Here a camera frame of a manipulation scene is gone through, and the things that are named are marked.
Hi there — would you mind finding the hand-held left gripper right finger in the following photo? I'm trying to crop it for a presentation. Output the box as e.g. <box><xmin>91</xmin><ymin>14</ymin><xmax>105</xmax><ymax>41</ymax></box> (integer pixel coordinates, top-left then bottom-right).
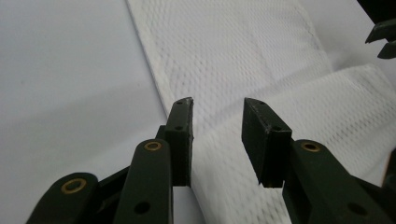
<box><xmin>241</xmin><ymin>97</ymin><xmax>394</xmax><ymax>224</ymax></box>

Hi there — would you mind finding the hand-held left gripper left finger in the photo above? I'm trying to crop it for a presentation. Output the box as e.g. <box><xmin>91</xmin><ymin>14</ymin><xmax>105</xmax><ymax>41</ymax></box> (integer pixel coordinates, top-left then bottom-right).
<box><xmin>112</xmin><ymin>96</ymin><xmax>195</xmax><ymax>224</ymax></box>

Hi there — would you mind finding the white textured towel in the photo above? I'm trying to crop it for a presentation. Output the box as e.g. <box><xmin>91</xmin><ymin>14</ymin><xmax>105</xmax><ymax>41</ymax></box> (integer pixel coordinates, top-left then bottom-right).
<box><xmin>125</xmin><ymin>0</ymin><xmax>396</xmax><ymax>224</ymax></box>

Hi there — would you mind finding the white table mat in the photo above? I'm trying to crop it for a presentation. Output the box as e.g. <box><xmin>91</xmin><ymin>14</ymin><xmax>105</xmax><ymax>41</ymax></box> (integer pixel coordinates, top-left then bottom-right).
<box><xmin>0</xmin><ymin>0</ymin><xmax>396</xmax><ymax>224</ymax></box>

